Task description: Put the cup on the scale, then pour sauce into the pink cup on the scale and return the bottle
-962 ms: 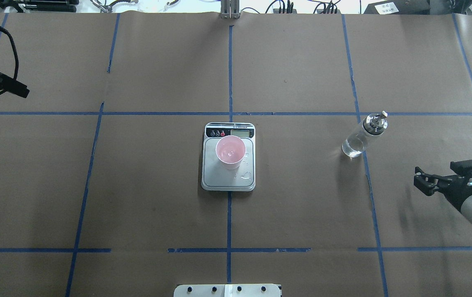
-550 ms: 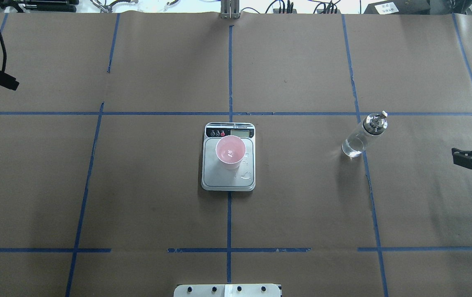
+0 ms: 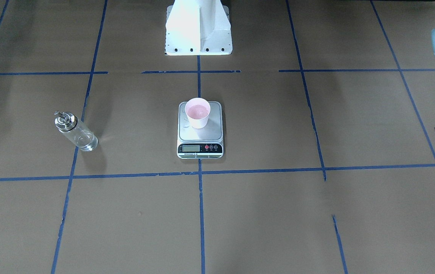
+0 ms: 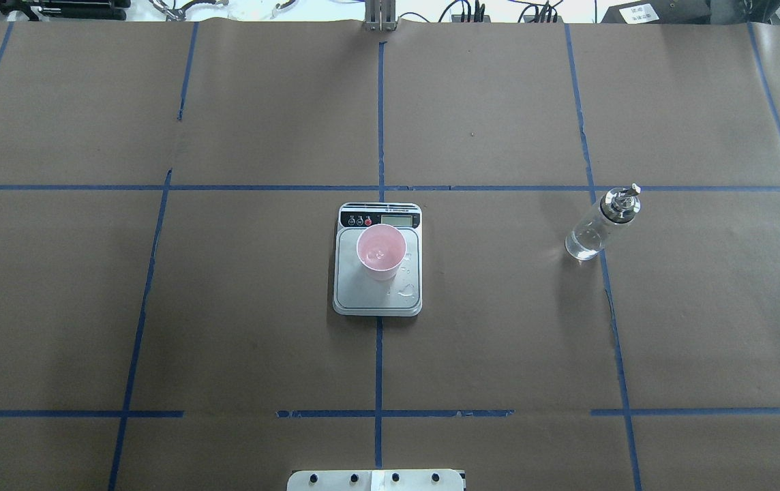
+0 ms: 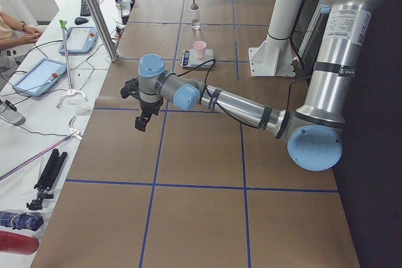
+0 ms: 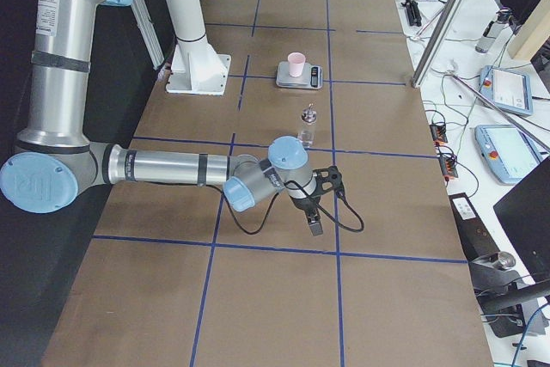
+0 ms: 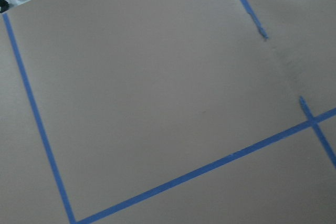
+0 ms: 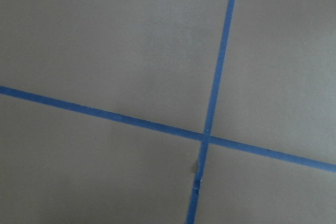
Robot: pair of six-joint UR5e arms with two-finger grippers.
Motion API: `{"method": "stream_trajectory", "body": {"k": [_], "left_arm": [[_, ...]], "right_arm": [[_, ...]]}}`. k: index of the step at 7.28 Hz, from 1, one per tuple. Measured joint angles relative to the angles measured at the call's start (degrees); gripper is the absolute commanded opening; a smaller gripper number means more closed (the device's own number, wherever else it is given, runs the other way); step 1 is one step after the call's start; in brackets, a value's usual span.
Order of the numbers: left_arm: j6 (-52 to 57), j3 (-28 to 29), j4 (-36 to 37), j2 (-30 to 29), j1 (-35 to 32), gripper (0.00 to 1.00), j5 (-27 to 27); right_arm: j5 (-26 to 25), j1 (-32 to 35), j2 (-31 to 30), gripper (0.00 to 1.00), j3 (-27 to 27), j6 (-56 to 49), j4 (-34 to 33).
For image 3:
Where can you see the digital kitchen scale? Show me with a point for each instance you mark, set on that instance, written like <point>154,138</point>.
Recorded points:
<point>207,142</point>

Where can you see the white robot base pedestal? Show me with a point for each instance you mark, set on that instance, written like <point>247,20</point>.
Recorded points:
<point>198,28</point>

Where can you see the glass sauce bottle metal spout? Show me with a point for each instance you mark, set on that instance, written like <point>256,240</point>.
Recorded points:
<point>75,130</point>

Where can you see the pink paper cup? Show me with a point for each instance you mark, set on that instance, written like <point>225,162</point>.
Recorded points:
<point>197,111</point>

